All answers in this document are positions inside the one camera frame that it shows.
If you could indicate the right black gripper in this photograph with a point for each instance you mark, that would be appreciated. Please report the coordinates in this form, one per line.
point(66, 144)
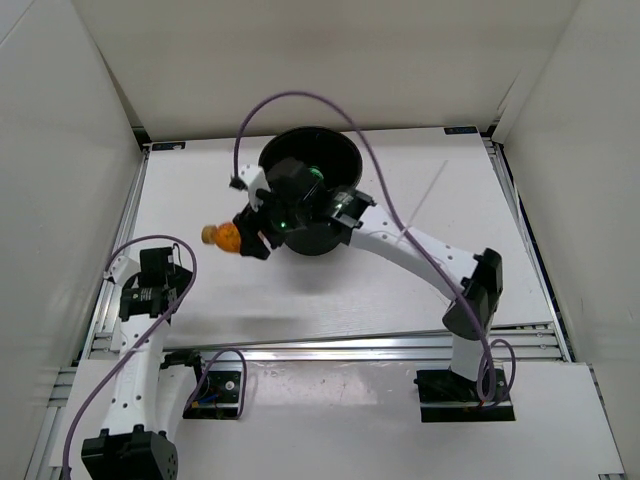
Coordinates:
point(251, 222)

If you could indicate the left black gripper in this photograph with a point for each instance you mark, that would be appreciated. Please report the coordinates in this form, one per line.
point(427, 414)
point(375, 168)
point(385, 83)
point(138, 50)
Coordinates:
point(180, 279)

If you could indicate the orange plastic bottle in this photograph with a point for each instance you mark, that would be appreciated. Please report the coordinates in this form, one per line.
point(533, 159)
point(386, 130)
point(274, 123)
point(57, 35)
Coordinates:
point(225, 236)

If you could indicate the green plastic bottle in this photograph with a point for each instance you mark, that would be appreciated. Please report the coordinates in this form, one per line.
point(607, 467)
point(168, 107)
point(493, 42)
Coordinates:
point(316, 172)

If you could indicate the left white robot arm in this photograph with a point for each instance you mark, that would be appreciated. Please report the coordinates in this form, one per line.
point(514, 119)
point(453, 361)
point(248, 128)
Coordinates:
point(150, 391)

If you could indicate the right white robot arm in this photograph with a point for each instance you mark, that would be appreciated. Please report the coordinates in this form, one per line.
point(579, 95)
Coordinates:
point(473, 283)

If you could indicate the black plastic bin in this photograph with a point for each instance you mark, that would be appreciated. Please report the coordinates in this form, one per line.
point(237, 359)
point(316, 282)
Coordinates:
point(337, 159)

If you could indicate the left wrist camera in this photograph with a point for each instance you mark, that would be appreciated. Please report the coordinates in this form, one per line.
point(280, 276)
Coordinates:
point(121, 270)

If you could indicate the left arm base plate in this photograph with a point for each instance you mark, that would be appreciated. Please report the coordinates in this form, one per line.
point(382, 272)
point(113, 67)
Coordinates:
point(221, 396)

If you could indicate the white cable tie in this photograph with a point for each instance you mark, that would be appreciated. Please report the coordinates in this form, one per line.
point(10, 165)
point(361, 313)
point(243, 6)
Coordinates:
point(423, 199)

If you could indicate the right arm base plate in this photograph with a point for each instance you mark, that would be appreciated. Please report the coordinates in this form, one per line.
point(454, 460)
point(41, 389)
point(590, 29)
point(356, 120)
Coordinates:
point(446, 397)

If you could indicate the aluminium frame rail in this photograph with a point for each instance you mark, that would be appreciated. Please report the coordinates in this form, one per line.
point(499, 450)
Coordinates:
point(334, 343)

